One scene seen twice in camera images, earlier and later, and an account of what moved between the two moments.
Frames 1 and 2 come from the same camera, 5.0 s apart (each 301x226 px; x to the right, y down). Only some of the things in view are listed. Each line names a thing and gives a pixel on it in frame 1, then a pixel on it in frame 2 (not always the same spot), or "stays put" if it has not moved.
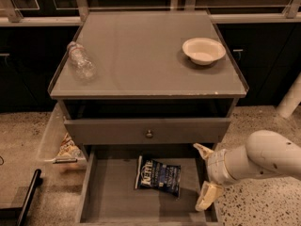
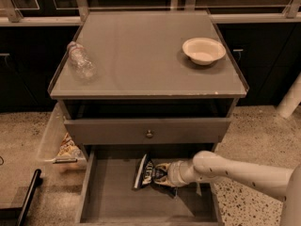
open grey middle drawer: [106, 193] stays put
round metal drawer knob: [149, 134] stays put
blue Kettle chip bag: [150, 173] stays put
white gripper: [216, 167] to [174, 173]
